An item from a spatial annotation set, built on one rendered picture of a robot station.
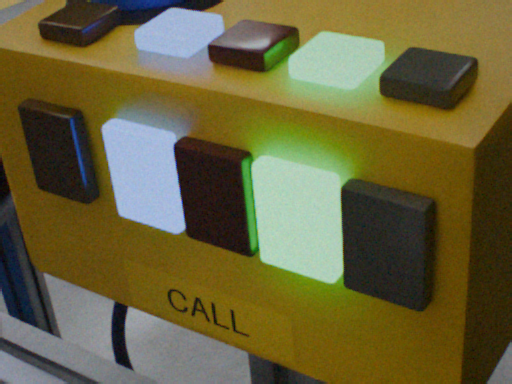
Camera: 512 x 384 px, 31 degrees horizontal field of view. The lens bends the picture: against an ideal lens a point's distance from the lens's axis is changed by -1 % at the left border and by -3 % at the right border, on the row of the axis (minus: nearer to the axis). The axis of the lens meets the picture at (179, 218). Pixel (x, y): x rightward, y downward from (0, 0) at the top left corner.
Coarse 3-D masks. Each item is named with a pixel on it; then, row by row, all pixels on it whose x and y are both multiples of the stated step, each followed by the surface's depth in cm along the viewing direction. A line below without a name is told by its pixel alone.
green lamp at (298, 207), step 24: (264, 168) 22; (288, 168) 22; (312, 168) 22; (264, 192) 22; (288, 192) 22; (312, 192) 21; (336, 192) 21; (264, 216) 23; (288, 216) 22; (312, 216) 22; (336, 216) 22; (264, 240) 23; (288, 240) 23; (312, 240) 22; (336, 240) 22; (288, 264) 23; (312, 264) 23; (336, 264) 22
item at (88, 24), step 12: (60, 12) 26; (72, 12) 26; (84, 12) 26; (96, 12) 26; (108, 12) 26; (48, 24) 26; (60, 24) 26; (72, 24) 25; (84, 24) 25; (96, 24) 26; (108, 24) 26; (48, 36) 26; (60, 36) 26; (72, 36) 25; (84, 36) 25; (96, 36) 26
